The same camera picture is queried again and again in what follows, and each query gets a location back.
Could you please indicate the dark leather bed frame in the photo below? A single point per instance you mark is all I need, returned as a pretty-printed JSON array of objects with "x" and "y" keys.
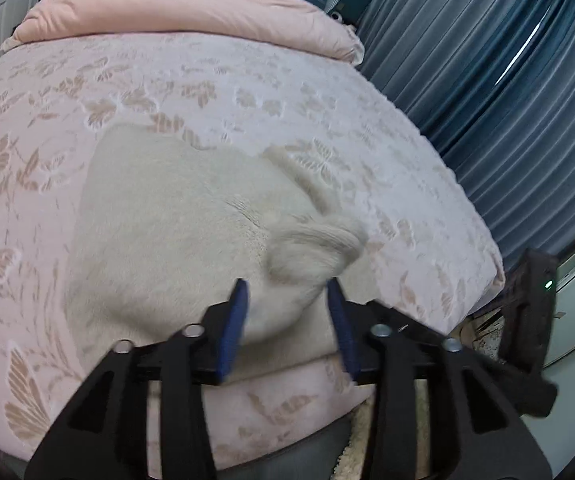
[{"x": 297, "y": 455}]

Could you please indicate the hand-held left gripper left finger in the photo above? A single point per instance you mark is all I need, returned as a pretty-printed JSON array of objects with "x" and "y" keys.
[{"x": 235, "y": 330}]

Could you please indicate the pink floral bed blanket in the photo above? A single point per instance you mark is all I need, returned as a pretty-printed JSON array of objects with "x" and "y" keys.
[{"x": 277, "y": 110}]

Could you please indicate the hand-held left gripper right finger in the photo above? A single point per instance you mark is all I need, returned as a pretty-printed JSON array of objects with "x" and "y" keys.
[{"x": 343, "y": 330}]

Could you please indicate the blue-grey curtain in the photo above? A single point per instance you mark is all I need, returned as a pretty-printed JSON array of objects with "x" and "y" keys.
[{"x": 492, "y": 100}]

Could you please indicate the beige sweater with black hearts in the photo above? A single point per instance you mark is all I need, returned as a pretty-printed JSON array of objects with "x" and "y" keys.
[{"x": 177, "y": 240}]

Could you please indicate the pink duvet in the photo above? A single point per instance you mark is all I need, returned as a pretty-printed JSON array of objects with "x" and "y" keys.
[{"x": 182, "y": 10}]

